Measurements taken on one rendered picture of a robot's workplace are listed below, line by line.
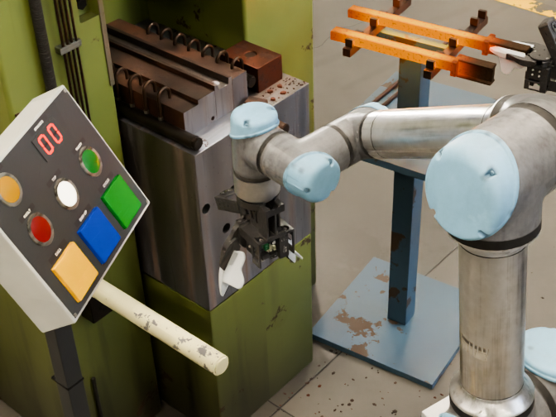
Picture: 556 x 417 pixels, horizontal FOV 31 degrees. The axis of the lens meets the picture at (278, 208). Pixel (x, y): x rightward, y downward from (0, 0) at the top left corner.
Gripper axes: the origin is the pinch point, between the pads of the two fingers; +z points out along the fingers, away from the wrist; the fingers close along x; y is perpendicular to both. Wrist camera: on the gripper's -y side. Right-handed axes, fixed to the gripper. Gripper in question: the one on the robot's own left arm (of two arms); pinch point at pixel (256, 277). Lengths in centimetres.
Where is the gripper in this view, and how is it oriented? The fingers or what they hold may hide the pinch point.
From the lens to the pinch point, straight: 179.3
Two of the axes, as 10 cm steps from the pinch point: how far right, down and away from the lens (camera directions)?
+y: 5.6, 4.9, -6.7
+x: 8.3, -3.6, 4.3
